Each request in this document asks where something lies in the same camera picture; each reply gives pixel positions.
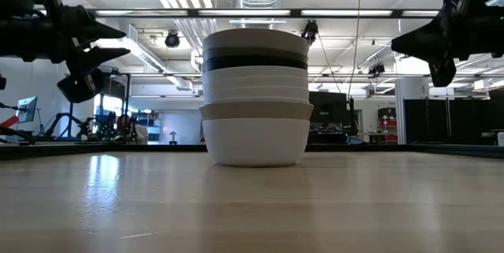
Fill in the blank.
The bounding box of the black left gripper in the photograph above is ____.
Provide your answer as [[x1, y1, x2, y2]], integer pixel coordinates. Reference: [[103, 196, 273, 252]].
[[39, 0, 131, 104]]

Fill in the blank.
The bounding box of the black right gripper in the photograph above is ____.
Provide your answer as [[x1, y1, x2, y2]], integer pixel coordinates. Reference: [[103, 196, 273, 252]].
[[391, 0, 491, 87]]

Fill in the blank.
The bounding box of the black ceiling spotlight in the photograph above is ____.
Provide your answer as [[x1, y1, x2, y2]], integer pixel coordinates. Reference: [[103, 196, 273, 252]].
[[301, 19, 320, 46], [164, 29, 181, 49], [368, 62, 387, 76]]

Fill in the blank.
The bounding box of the black partition panel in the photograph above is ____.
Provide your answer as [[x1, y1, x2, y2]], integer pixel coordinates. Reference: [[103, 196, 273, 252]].
[[487, 87, 504, 146], [403, 97, 491, 146]]

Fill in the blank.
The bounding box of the black tripod stand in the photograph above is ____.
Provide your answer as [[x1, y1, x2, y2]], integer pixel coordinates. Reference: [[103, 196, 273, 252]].
[[43, 102, 95, 143]]

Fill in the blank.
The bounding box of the shelf with red boxes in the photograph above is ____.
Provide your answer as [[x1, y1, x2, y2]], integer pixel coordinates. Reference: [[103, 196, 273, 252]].
[[376, 106, 398, 145]]

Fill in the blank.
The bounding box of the small computer monitor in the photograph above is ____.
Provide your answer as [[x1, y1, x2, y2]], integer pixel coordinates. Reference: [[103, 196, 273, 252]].
[[16, 95, 39, 125]]

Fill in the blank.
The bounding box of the red flat item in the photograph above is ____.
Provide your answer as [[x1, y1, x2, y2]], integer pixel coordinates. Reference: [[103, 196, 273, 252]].
[[0, 115, 20, 128]]

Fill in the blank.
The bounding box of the black computer monitor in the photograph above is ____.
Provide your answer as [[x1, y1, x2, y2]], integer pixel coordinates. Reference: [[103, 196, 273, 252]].
[[308, 91, 351, 136]]

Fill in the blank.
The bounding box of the blue and white item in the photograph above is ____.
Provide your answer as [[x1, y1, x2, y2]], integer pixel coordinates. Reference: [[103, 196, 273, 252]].
[[345, 134, 368, 147]]

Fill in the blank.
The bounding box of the thin hanging cable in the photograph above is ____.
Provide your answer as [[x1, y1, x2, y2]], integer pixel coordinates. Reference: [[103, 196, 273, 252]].
[[346, 0, 363, 99]]

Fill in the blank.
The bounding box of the black aluminium table frame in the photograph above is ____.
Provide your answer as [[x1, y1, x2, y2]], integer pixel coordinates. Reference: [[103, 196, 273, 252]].
[[0, 142, 504, 162]]

